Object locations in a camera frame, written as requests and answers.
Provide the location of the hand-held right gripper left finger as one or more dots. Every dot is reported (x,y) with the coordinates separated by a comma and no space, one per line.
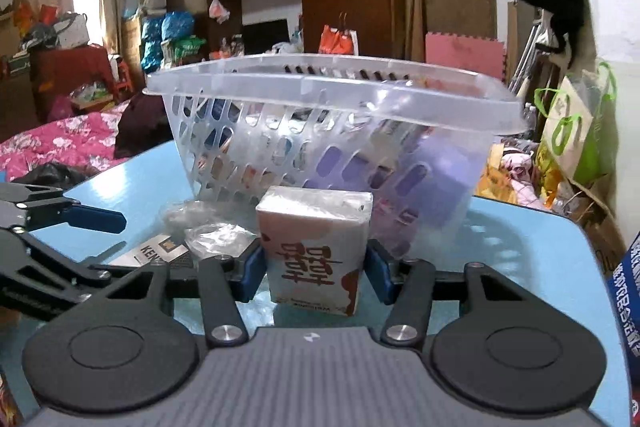
(250,274)

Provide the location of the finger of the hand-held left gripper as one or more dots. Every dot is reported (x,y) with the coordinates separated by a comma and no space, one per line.
(65,259)
(97,218)

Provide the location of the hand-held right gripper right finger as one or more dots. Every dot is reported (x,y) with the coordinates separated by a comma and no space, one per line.
(378,274)

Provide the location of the red-printed white tissue pack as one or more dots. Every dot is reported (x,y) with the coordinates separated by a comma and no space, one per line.
(312,257)

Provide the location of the white plastic basket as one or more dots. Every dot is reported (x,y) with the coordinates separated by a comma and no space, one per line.
(325,82)

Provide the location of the clear plastic-wrapped packet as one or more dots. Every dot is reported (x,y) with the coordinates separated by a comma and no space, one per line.
(217,241)

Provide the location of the black plastic bag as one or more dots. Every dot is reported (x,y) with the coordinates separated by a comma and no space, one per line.
(52,175)

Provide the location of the black white flat box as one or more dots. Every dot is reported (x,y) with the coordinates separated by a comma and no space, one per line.
(150,252)

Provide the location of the pink floral blanket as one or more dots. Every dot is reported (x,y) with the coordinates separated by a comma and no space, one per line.
(65,139)

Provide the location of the crumpled clear plastic wrap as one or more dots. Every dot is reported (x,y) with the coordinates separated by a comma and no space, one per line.
(184,213)

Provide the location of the maroon garment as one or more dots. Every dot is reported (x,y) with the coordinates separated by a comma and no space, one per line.
(142,127)

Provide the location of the dark red cabinet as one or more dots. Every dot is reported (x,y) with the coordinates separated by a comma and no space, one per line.
(70,74)

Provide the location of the yellow floral cloth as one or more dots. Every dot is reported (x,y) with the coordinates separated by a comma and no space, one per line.
(505,177)

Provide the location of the green printed bag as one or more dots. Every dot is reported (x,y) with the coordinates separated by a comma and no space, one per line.
(186,46)

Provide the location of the blue plastic bag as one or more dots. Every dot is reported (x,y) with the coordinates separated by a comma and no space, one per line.
(172,27)

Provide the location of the brown cardboard box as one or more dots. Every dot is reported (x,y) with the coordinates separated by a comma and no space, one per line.
(600,229)

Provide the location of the black television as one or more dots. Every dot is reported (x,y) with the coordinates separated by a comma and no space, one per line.
(265,37)

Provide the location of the pink foam mat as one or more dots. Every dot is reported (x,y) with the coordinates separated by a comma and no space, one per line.
(465,52)

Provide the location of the white orange plastic bag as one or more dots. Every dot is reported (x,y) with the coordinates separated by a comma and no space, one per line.
(218,9)

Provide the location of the green white shopping bag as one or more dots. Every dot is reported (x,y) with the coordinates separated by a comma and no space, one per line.
(595,147)

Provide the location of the blue tote bag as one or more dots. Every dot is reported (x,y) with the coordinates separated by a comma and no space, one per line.
(630,287)

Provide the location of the metal crutch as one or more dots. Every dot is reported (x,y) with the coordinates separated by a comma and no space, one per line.
(527,52)

